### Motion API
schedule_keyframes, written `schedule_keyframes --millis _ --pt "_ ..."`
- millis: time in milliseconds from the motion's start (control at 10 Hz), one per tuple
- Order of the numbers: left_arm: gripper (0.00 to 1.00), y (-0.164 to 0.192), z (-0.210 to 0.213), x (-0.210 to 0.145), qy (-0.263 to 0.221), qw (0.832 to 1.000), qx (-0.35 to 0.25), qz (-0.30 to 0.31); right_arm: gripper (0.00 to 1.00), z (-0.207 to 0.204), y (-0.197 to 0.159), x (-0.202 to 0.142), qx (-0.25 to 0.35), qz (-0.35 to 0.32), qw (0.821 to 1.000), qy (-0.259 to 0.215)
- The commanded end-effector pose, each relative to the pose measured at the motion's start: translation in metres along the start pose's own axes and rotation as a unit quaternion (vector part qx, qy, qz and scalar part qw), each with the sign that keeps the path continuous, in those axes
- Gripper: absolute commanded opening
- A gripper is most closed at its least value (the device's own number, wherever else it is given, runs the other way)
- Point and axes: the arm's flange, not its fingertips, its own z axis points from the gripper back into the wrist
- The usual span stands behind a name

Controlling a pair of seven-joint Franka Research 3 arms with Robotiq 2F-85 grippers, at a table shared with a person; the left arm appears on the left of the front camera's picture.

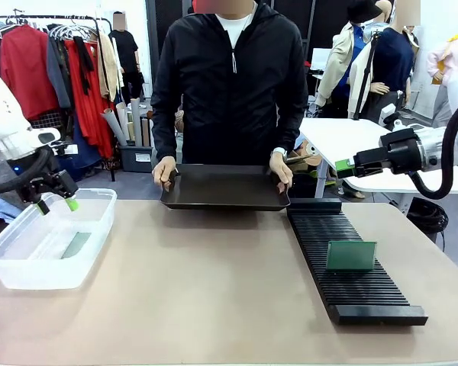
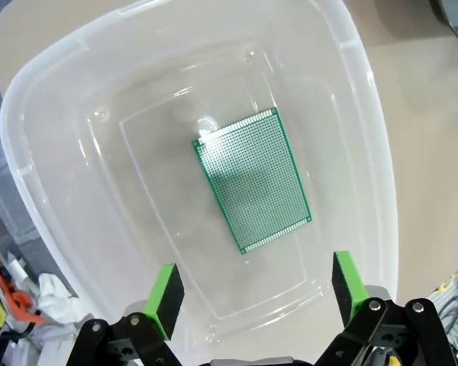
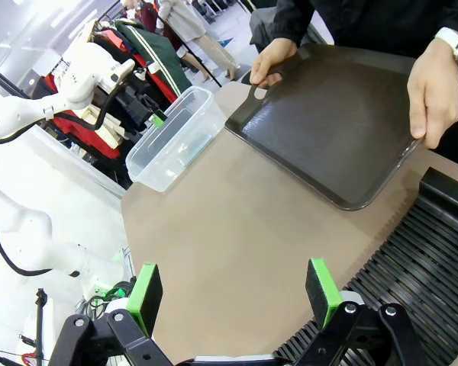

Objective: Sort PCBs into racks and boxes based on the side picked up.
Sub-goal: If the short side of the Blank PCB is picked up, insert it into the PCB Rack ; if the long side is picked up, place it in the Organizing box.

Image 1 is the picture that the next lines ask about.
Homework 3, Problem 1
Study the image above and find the light blue fabric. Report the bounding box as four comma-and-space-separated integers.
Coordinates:
0, 194, 24, 224

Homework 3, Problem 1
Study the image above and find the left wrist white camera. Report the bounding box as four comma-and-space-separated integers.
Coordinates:
29, 127, 62, 148

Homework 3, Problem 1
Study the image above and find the mannequin in pink hoodie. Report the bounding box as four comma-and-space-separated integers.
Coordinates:
427, 22, 458, 129

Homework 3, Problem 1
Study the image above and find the beige hanging garment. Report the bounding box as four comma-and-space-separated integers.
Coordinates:
97, 32, 119, 102

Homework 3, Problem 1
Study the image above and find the black metal clothes rack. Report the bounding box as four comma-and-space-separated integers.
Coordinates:
0, 14, 118, 182

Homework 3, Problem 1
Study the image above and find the plaid skirt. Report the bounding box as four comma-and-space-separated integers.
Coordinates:
30, 110, 64, 133

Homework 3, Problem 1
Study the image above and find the person's right forearm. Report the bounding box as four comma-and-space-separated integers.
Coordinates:
151, 114, 182, 163

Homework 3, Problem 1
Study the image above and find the dark blue denim garment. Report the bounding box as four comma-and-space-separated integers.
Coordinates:
72, 117, 102, 169

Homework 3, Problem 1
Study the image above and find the green PCB with pale edge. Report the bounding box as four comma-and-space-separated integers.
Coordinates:
326, 240, 379, 272

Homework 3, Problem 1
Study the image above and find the brown cardboard box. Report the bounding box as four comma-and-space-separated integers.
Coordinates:
289, 152, 321, 172

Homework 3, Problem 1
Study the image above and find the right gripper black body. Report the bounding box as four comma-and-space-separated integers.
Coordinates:
379, 128, 423, 176

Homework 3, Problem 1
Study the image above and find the person's right hand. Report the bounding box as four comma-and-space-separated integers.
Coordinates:
151, 156, 179, 193

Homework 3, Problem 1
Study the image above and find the bystander in black shirt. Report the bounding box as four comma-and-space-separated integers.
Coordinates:
108, 11, 146, 106

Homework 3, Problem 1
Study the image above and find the black scarf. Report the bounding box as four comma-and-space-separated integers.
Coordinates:
73, 36, 95, 96

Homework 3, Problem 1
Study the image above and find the brown cardboard roll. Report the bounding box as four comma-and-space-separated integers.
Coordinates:
140, 117, 153, 148

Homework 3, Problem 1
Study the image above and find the grey hanging garment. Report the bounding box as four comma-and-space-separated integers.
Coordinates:
47, 34, 73, 110

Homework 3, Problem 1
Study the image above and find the right arm black hose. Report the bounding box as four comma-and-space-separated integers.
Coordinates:
410, 101, 458, 200

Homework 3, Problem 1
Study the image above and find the long red dress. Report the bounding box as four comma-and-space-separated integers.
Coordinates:
64, 40, 115, 159

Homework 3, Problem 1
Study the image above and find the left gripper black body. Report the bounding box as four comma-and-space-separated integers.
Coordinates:
18, 169, 79, 205

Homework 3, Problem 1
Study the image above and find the wrist white camera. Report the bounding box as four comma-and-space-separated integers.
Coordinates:
29, 127, 62, 148
379, 102, 405, 133

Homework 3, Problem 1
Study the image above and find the dark green PCB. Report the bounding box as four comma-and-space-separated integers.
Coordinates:
60, 231, 92, 260

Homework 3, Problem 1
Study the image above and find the grey paper roll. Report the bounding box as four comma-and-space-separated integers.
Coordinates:
101, 108, 127, 147

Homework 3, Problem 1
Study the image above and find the black slotted PCB rack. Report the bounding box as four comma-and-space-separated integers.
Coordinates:
285, 197, 429, 326

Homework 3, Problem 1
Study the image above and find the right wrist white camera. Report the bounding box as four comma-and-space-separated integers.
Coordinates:
379, 102, 405, 133

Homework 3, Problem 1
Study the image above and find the tall beige paper roll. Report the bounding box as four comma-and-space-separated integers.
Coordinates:
129, 98, 143, 148

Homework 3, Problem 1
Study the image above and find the grey storage crate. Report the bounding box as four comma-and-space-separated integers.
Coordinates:
118, 144, 153, 173

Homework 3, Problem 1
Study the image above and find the black bucket hat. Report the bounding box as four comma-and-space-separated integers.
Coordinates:
346, 0, 383, 26

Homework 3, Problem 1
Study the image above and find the black rectangular tray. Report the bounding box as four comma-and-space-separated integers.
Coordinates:
160, 163, 291, 211

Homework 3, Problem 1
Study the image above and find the person's left forearm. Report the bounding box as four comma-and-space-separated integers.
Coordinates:
276, 110, 309, 152

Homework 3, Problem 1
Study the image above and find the white table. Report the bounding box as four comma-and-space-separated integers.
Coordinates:
299, 117, 458, 209

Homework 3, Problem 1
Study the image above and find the black cable coil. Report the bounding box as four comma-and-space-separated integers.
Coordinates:
408, 197, 450, 233

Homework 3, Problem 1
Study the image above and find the mannequin in navy top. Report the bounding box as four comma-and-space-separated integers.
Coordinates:
349, 0, 421, 130

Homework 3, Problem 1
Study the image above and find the clear plastic storage box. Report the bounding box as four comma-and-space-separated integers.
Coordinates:
0, 187, 118, 291

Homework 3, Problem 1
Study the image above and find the person's left hand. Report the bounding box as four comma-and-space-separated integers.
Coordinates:
269, 152, 294, 195

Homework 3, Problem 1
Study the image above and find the mannequin in beige coat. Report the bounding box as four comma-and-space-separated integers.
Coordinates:
314, 0, 371, 115

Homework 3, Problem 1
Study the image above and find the person in black jacket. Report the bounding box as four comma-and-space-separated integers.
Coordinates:
150, 2, 309, 167

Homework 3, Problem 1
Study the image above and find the left arm black hose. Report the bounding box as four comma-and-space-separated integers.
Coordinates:
0, 146, 53, 195

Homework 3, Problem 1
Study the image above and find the arm black hose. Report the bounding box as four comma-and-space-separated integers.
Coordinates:
0, 146, 53, 195
410, 101, 458, 200

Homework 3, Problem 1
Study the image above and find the cream paper roll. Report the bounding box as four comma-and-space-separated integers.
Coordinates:
115, 101, 133, 144

